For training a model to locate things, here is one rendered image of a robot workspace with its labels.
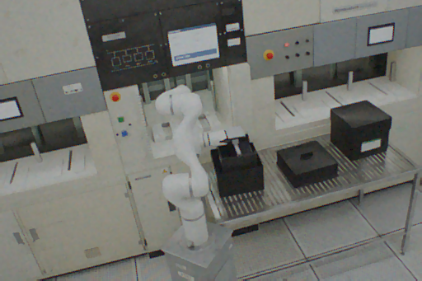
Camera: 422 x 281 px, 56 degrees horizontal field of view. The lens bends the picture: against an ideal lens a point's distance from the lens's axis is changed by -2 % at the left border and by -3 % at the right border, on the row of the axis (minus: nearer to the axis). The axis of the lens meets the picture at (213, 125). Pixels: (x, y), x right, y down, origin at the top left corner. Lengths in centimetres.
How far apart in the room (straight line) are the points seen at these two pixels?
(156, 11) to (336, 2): 110
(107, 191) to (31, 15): 120
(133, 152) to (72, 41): 79
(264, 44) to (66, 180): 152
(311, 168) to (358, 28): 96
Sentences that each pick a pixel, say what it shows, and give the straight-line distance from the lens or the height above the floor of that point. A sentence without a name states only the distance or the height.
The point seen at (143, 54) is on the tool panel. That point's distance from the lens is 238.
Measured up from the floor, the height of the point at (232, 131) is 111.
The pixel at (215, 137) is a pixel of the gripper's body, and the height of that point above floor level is 111.
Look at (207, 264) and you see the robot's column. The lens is 210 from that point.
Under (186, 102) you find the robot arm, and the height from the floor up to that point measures 149.
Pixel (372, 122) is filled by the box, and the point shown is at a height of 101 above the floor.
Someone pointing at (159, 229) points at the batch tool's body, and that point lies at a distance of 306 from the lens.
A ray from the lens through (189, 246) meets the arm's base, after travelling 216.
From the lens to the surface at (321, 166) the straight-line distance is 249.
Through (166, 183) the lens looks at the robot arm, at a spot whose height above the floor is 117.
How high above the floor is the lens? 232
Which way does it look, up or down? 30 degrees down
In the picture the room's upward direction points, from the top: 7 degrees counter-clockwise
